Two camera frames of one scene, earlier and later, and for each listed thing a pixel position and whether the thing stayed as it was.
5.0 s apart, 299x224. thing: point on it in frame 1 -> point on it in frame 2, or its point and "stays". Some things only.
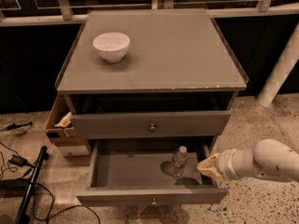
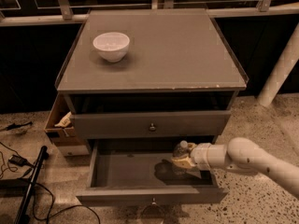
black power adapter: [14, 159] stays
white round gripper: [224, 166] -> [199, 155]
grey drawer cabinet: [171, 94] stays
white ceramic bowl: [111, 47] stays
